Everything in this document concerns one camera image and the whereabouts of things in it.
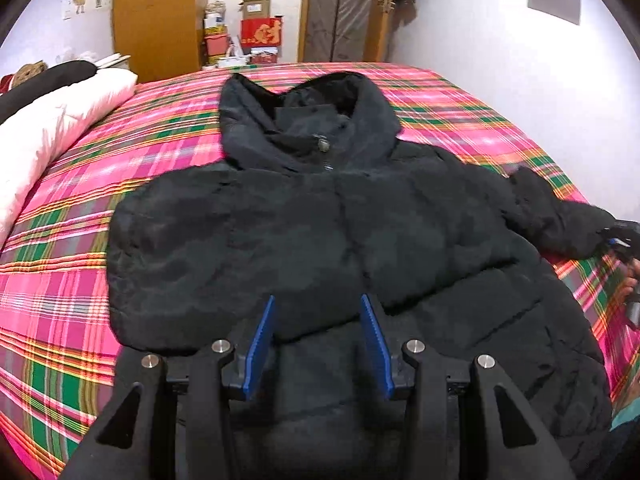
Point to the wooden door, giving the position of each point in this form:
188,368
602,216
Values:
379,30

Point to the white carton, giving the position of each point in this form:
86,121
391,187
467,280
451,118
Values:
215,24

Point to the white tote bag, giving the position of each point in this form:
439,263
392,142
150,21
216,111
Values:
232,57

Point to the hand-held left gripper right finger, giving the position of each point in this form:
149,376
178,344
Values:
377,347

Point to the teal cloth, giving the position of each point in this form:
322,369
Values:
626,415

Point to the person's right hand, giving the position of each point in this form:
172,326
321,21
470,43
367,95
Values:
633,272

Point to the wooden wardrobe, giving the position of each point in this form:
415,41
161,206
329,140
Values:
160,15

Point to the pink plaid bed sheet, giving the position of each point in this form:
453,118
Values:
175,125

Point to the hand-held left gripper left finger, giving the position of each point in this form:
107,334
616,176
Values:
260,347

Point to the black pillow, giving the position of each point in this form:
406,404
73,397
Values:
47,81

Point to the flat printed box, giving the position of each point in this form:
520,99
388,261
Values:
264,56

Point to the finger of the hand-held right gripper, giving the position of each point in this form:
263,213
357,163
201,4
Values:
611,240

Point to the brown stuffed toy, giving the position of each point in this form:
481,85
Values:
30,71

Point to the black puffer jacket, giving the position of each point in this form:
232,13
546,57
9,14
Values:
300,220

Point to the pink storage bin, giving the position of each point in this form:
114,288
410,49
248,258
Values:
216,46

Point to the pale pink quilt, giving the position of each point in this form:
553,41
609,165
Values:
50,135

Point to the red gift box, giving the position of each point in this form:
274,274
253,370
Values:
261,34

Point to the open cardboard box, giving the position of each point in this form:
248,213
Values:
255,9

